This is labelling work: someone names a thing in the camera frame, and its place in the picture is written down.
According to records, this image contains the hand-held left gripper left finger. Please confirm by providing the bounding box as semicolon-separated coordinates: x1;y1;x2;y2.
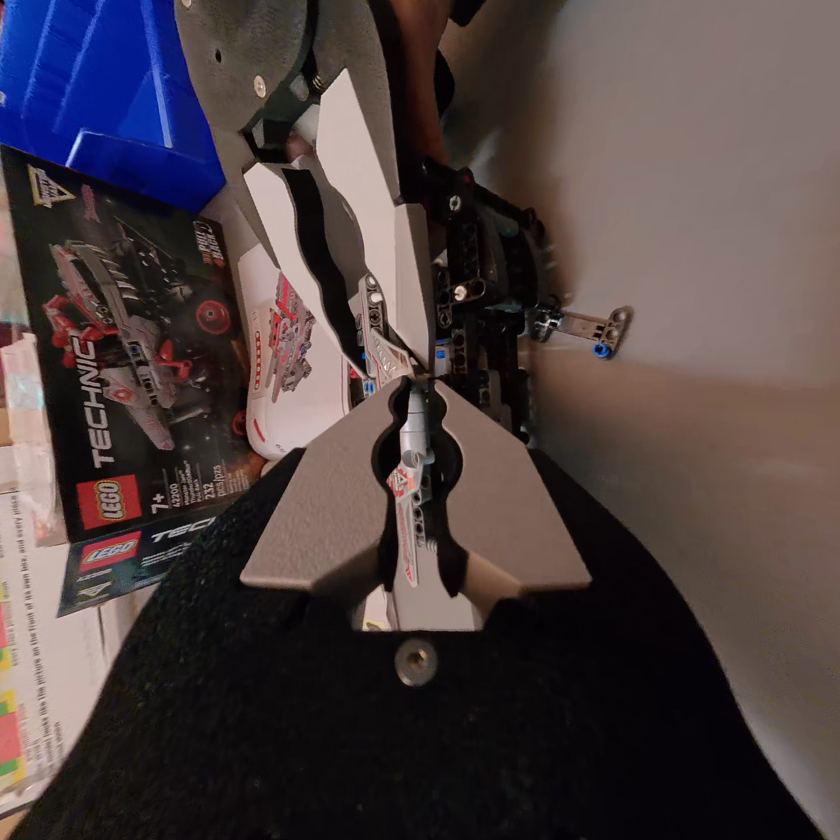
239;379;412;631

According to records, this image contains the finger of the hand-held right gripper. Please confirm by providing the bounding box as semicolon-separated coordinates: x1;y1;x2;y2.
243;163;370;380
314;67;438;370

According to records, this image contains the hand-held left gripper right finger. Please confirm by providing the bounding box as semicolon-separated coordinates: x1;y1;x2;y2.
428;381;593;623

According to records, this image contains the toy brick vehicle model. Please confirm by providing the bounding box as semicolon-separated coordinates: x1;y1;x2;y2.
348;157;634;588

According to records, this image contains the person's right forearm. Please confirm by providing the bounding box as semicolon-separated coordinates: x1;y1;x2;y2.
448;0;503;28

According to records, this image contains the person's right hand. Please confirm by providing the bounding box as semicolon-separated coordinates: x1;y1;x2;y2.
392;0;455;166

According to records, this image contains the instruction booklet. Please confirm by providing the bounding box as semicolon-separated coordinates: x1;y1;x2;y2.
233;190;368;460

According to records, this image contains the blue plastic bin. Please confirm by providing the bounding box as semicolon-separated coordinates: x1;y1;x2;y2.
0;0;227;214

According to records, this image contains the black toy set box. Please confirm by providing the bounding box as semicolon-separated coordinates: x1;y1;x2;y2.
0;144;263;618

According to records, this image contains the instruction poster board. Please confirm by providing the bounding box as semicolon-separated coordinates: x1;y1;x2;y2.
0;315;172;815

